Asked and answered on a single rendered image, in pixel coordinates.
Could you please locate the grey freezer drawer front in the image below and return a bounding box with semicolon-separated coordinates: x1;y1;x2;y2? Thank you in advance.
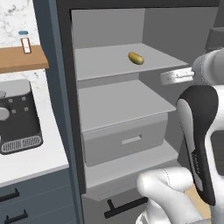
80;186;150;224

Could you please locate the wooden wall shelf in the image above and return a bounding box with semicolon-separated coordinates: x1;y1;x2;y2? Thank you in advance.
0;45;50;74

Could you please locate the white bottle with blue cap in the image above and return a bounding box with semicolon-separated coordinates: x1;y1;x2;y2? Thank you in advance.
18;30;32;55

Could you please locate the blue-grey cabinet drawer front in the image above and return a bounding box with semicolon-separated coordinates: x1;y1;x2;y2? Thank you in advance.
0;168;74;215
0;200;78;224

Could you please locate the black coffee machine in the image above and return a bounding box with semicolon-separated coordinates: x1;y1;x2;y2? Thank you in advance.
0;79;45;156

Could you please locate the dark grey fridge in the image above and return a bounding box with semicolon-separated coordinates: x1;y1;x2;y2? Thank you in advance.
32;0;224;224

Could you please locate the grey fridge shelf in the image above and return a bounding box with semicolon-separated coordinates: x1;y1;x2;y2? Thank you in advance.
77;80;178;134
74;43;189;82

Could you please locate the grey fridge drawer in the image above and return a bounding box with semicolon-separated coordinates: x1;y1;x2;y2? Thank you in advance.
81;112;170;168

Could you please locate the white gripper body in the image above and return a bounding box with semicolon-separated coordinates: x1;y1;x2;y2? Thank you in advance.
159;66;195;87

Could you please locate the black freezer drawer handle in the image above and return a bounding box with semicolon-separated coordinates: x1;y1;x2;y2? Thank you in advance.
103;196;150;220

